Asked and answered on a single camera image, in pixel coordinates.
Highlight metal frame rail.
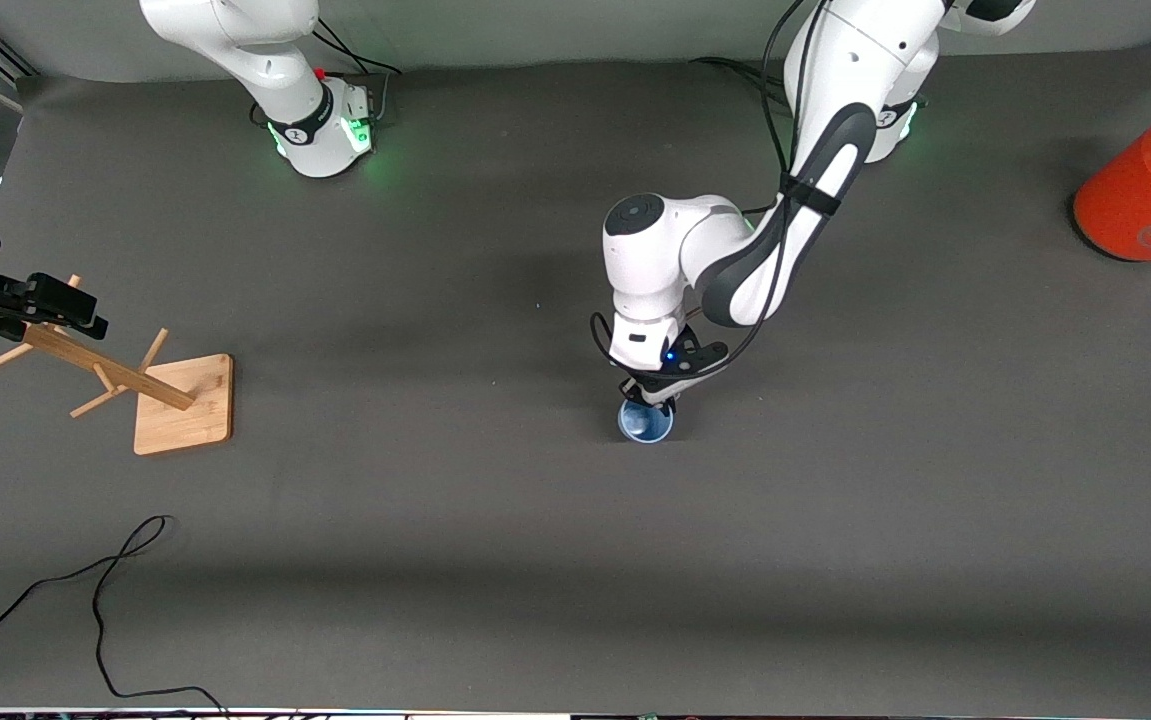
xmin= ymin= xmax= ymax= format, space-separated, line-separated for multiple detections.
xmin=0 ymin=28 xmax=38 ymax=113

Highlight black base cables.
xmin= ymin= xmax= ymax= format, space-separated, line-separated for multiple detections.
xmin=689 ymin=55 xmax=786 ymax=113
xmin=313 ymin=14 xmax=408 ymax=129

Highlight orange can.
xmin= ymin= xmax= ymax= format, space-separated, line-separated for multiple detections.
xmin=1072 ymin=99 xmax=1151 ymax=264

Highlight black left base cables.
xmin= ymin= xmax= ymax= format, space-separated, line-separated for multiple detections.
xmin=689 ymin=55 xmax=786 ymax=113

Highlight light blue plastic cup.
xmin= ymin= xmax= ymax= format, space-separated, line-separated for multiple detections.
xmin=617 ymin=398 xmax=676 ymax=447

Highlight long black loose cable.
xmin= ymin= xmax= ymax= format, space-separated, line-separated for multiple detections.
xmin=0 ymin=514 xmax=228 ymax=719

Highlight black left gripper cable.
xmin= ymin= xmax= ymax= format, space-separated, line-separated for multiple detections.
xmin=589 ymin=0 xmax=841 ymax=385

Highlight black right base cables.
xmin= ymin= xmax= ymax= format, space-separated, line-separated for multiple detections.
xmin=313 ymin=14 xmax=408 ymax=129

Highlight wooden cup rack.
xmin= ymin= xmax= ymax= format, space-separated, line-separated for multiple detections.
xmin=0 ymin=274 xmax=235 ymax=458

